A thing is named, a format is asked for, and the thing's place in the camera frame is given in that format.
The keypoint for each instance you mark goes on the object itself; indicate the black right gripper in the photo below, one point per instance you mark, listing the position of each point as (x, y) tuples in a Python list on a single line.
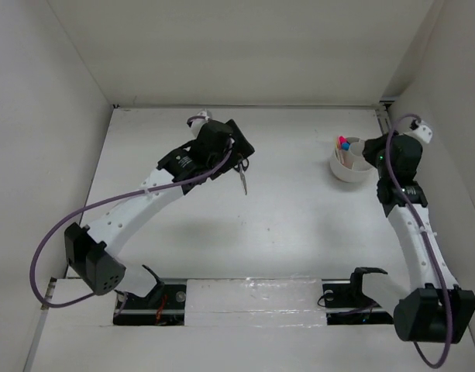
[(371, 146)]

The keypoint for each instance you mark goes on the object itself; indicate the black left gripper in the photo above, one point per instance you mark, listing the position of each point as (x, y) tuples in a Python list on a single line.
[(240, 149)]

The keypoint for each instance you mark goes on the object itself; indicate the black handled scissors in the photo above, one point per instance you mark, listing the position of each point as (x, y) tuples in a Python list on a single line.
[(241, 167)]

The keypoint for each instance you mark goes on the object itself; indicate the thin pink highlighter pen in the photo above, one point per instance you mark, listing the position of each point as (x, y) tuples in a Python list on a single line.
[(344, 163)]

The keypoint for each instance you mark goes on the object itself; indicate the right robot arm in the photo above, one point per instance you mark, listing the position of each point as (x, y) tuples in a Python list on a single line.
[(434, 308)]

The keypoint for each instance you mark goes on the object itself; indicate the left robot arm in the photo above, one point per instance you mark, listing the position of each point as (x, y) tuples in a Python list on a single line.
[(92, 251)]

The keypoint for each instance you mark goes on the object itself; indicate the white round compartment container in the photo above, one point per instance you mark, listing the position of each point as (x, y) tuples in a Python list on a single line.
[(361, 170)]

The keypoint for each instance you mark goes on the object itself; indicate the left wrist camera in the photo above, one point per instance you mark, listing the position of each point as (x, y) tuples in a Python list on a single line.
[(197, 121)]

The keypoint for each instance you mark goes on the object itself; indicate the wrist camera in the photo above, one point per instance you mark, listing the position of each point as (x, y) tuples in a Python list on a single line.
[(197, 121), (420, 130)]

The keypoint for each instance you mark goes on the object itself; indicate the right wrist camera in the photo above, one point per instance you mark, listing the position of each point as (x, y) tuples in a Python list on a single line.
[(420, 130)]

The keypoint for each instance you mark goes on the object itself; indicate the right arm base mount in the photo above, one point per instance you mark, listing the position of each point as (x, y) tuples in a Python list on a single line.
[(346, 305)]

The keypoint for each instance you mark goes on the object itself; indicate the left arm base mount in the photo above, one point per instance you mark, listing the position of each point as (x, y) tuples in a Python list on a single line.
[(163, 306)]

